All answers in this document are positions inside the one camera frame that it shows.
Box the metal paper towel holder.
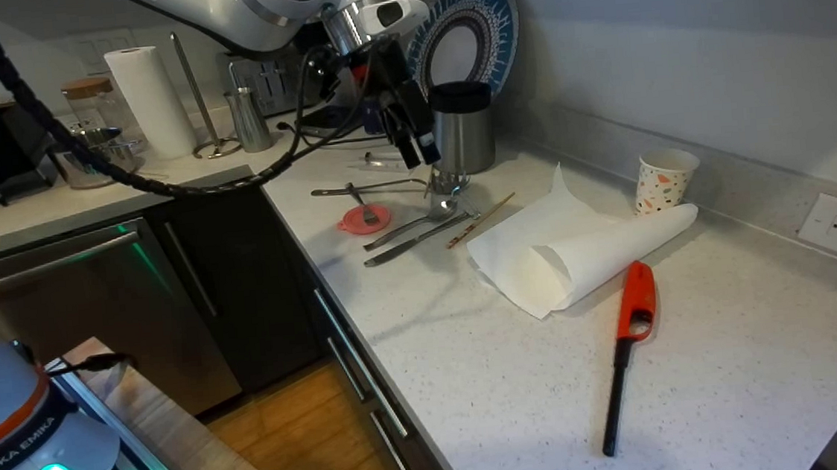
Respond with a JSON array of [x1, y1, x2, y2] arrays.
[[170, 27, 244, 162]]

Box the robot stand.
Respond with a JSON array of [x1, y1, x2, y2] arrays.
[[45, 322, 294, 470]]

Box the dishwasher handle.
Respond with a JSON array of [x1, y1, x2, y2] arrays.
[[0, 230, 146, 300]]

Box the steel dishwasher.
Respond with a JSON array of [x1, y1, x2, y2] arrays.
[[0, 210, 246, 434]]

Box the wooden chopstick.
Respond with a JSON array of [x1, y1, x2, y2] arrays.
[[442, 191, 521, 251]]

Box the black cable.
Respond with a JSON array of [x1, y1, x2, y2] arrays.
[[42, 350, 136, 379]]

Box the white folded paper towel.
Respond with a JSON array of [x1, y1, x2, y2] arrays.
[[461, 153, 707, 325]]

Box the blue patterned decorative plate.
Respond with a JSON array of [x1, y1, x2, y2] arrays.
[[400, 0, 527, 107]]

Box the dark cabinet door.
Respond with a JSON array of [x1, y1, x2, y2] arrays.
[[142, 180, 328, 400]]

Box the drawer handle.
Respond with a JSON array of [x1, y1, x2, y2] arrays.
[[325, 334, 368, 405], [369, 407, 424, 470], [312, 281, 410, 445]]

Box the speckled paper cup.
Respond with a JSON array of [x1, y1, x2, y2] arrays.
[[630, 145, 705, 217]]

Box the metal table knife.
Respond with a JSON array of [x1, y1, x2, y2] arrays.
[[359, 212, 476, 268]]

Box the pink round lid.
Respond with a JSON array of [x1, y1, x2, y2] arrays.
[[335, 201, 394, 238]]

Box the cabinet door handle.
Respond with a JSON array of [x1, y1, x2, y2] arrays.
[[163, 218, 221, 323]]

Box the white paper towel roll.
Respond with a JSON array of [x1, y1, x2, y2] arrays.
[[103, 42, 200, 165]]

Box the small metal fork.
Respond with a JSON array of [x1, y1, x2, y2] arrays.
[[344, 180, 382, 229]]

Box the red and black stick lighter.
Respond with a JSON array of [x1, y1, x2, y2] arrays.
[[588, 259, 669, 459]]

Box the small steel jug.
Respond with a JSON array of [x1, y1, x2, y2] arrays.
[[223, 84, 277, 156]]

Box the white switch plate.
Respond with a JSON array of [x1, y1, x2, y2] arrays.
[[62, 27, 142, 79]]

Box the steel toaster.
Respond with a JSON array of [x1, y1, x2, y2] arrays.
[[223, 44, 339, 121]]

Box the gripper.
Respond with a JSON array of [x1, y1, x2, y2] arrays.
[[349, 32, 444, 175]]

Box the metal spoon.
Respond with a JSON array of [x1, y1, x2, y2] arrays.
[[360, 199, 462, 253]]

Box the steel bowl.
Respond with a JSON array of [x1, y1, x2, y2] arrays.
[[48, 136, 144, 193]]

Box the steel canister with black lid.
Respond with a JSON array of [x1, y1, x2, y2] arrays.
[[426, 78, 500, 179]]

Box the glass jar with wooden lid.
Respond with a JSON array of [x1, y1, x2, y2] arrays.
[[60, 73, 148, 160]]

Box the metal tongs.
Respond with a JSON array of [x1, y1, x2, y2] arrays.
[[310, 176, 429, 200]]

